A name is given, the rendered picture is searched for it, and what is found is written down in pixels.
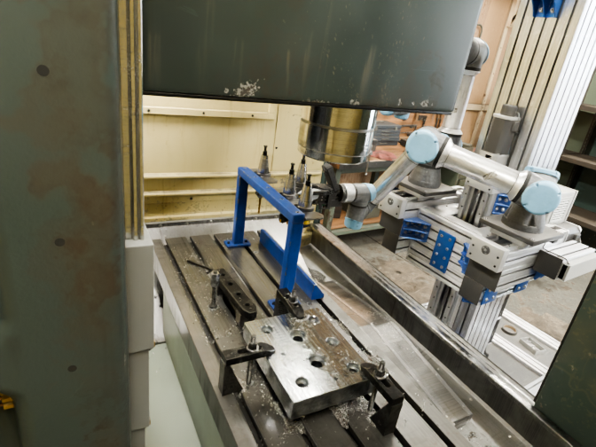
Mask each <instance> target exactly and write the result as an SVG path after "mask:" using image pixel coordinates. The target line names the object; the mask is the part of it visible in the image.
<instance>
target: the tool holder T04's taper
mask: <svg viewBox="0 0 596 447"><path fill-rule="evenodd" d="M311 203H312V185H310V186H308V185H305V184H304V185H303V188H302V192H301V196H300V199H299V201H298V206H300V207H302V208H311Z"/></svg>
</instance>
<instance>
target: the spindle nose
mask: <svg viewBox="0 0 596 447"><path fill-rule="evenodd" d="M378 112H379V111H375V110H361V109H348V108H334V107H320V106H302V115H301V117H302V118H301V121H300V128H299V135H298V148H297V149H298V151H299V152H300V153H301V154H302V155H304V156H306V157H309V158H311V159H313V160H317V161H323V162H328V163H333V164H341V165H357V164H362V163H364V162H366V161H367V160H368V155H369V153H370V151H371V146H372V142H373V134H374V128H375V125H376V121H377V116H378Z"/></svg>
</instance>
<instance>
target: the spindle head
mask: <svg viewBox="0 0 596 447"><path fill-rule="evenodd" d="M482 3H483V0H142V44H143V95H145V96H158V97H172V98H198V99H212V100H225V101H239V102H253V103H266V104H281V105H294V106H320V107H334V108H348V109H361V110H375V111H389V112H402V113H416V114H442V115H451V112H453V110H454V106H455V103H456V100H457V96H458V93H459V87H460V84H461V81H462V77H463V74H464V71H465V67H466V64H467V58H468V55H469V52H470V48H471V45H472V41H473V39H474V32H475V30H476V26H477V22H478V19H479V16H480V12H481V9H482Z"/></svg>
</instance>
